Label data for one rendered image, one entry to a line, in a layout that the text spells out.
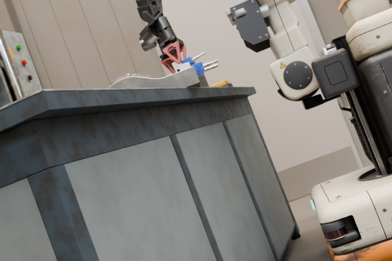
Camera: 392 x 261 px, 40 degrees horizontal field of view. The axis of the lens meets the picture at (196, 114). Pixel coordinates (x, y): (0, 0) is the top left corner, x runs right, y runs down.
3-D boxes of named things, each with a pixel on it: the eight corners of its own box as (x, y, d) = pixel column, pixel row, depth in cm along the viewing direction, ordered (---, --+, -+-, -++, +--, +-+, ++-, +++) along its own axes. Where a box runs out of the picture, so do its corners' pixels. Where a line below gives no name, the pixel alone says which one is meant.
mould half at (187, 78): (199, 90, 197) (189, 62, 198) (200, 81, 171) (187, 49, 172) (70, 140, 196) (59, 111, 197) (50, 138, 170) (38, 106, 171)
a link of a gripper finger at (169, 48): (170, 66, 206) (159, 45, 208) (177, 69, 213) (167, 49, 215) (185, 57, 204) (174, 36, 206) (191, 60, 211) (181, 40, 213)
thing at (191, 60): (210, 59, 208) (204, 48, 210) (206, 57, 204) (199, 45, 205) (182, 77, 212) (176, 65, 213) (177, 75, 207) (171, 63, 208)
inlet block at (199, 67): (221, 69, 182) (215, 53, 183) (221, 66, 177) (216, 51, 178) (184, 83, 182) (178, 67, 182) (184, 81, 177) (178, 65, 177)
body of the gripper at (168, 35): (161, 48, 208) (153, 32, 209) (171, 53, 217) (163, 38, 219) (175, 39, 206) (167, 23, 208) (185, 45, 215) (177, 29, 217)
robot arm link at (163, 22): (158, 13, 211) (168, 14, 215) (147, 24, 215) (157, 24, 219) (166, 28, 209) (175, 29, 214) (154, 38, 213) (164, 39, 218)
